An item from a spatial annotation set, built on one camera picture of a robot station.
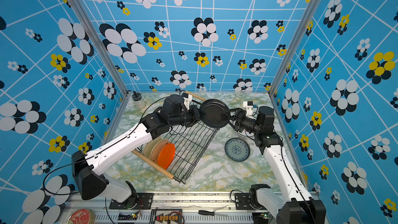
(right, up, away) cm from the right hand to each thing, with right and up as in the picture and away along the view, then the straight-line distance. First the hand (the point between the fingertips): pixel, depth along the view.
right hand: (225, 115), depth 72 cm
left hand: (-7, +1, -4) cm, 8 cm away
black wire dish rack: (-17, -18, +19) cm, 32 cm away
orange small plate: (-32, -24, +17) cm, 43 cm away
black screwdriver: (-7, -45, -1) cm, 46 cm away
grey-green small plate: (+10, -21, +19) cm, 30 cm away
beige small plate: (-34, -17, +4) cm, 38 cm away
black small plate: (-5, +1, -1) cm, 5 cm away
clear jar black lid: (-56, +7, +37) cm, 67 cm away
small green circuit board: (-46, -47, 0) cm, 66 cm away
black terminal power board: (-27, -45, -4) cm, 52 cm away
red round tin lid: (-63, -44, -5) cm, 77 cm away
